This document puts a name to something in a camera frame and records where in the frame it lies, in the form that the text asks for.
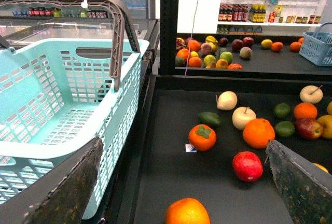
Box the orange persimmon with green calyx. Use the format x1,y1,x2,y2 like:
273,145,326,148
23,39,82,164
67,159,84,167
188,124,217,151

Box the small orange tangerine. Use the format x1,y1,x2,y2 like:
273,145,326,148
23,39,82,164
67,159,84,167
294,102,318,119

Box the white pear lying sideways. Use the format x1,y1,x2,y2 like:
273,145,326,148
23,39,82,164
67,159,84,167
216,91,238,110

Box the grey basket handle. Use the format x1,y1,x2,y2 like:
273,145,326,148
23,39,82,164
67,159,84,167
1,0,141,92

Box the dark green avocado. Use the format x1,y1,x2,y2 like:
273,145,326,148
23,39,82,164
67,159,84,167
198,111,222,129

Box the red yellow apple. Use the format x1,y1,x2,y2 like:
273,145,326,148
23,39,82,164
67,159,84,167
294,118,324,140

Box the green lime lower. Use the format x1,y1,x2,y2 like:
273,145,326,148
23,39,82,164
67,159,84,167
274,121,295,138

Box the green lime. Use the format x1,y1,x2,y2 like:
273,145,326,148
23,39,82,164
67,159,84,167
273,103,291,119
274,121,295,138

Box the small white blue label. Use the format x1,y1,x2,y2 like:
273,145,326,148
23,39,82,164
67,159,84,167
185,144,197,153

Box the green lime upper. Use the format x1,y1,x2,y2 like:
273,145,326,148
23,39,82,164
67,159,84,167
273,103,291,119

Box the red pomegranate fruit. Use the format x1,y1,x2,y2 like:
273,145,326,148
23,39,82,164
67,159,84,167
232,151,263,182

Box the large orange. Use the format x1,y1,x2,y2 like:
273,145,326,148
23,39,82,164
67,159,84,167
242,118,275,149

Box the black shelf post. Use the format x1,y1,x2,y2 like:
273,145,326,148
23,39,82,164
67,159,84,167
159,0,178,75

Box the white round pear far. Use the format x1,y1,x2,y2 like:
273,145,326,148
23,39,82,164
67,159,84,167
299,85,323,104

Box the light teal shopping basket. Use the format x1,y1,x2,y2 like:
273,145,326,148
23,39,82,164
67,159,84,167
1,38,149,219

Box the white zip tie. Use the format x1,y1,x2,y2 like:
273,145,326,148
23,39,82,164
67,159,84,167
81,0,89,11

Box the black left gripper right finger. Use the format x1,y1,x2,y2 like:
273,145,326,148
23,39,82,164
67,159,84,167
266,140,331,223

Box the white round pear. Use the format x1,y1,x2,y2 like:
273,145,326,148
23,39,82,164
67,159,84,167
299,85,323,104
232,107,257,130

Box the orange fruit near front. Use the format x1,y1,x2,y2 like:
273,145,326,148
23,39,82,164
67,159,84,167
165,198,211,224

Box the yellow orange persimmon fruit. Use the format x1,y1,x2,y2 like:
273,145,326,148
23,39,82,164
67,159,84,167
317,115,332,139

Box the white round pear middle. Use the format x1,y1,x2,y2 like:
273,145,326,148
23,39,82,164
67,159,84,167
232,107,257,130

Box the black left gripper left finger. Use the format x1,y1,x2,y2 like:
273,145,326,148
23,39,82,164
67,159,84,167
1,137,103,223

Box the yellow lemon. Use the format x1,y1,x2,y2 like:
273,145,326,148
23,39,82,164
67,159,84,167
313,163,329,173

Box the small blue basket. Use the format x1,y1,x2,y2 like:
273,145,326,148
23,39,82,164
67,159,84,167
299,22,331,66

